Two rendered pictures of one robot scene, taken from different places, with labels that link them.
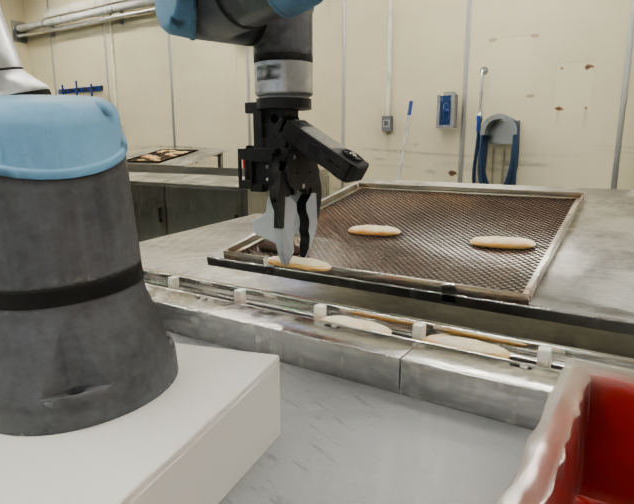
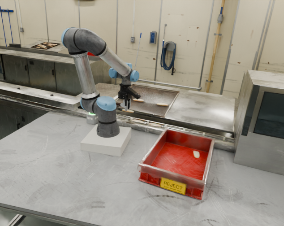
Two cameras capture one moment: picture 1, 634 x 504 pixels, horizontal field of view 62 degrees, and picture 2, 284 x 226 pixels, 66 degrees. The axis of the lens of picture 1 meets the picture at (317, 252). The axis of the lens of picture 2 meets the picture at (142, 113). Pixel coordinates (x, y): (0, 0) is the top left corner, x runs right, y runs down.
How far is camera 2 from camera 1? 1.04 m
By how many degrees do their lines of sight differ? 15
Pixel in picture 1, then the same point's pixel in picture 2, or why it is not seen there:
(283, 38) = not seen: hidden behind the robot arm
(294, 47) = not seen: hidden behind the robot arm
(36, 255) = (109, 118)
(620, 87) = (206, 36)
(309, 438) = (135, 137)
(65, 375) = (111, 131)
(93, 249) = (114, 117)
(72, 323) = (112, 125)
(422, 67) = (145, 20)
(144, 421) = (119, 135)
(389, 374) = (144, 129)
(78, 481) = (118, 141)
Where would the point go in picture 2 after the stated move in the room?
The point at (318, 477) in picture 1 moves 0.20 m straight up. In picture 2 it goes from (137, 141) to (139, 114)
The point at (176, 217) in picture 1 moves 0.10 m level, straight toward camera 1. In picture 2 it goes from (59, 73) to (60, 74)
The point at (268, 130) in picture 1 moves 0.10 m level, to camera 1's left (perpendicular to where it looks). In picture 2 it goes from (123, 89) to (110, 88)
